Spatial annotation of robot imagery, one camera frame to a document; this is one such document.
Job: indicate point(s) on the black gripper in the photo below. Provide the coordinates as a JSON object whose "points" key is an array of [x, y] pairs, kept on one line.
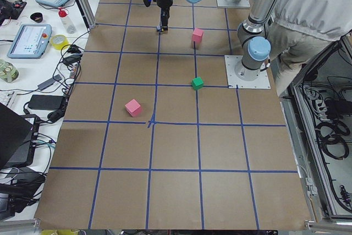
{"points": [[164, 1]]}

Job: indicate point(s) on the pink cube near arm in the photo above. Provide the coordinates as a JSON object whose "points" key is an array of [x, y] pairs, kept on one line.
{"points": [[197, 36]]}

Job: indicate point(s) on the green cube centre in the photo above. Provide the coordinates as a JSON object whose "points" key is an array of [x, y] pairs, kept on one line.
{"points": [[197, 83]]}

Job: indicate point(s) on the clear bottle red cap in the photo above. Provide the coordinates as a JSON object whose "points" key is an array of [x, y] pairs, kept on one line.
{"points": [[66, 21]]}

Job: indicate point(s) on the pink cube front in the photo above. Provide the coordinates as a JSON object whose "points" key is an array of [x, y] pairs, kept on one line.
{"points": [[133, 108]]}

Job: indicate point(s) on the yellow tape roll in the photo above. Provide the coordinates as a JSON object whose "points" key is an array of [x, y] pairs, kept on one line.
{"points": [[59, 42]]}

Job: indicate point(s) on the black bowl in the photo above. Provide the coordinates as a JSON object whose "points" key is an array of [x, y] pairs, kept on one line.
{"points": [[36, 17]]}

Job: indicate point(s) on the lower teach pendant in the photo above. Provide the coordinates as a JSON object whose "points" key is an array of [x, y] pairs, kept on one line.
{"points": [[30, 42]]}

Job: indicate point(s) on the person in grey clothes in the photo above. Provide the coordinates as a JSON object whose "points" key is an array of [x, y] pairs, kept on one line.
{"points": [[301, 30]]}

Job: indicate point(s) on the black power adapter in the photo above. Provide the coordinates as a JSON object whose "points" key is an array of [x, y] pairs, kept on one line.
{"points": [[45, 102]]}

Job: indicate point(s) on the green tape rolls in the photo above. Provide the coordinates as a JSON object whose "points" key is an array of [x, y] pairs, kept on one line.
{"points": [[9, 73]]}

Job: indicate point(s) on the black laptop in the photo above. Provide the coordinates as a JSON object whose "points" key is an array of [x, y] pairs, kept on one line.
{"points": [[18, 135]]}

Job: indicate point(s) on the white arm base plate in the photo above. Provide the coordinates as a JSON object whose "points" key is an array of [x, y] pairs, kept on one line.
{"points": [[238, 77]]}

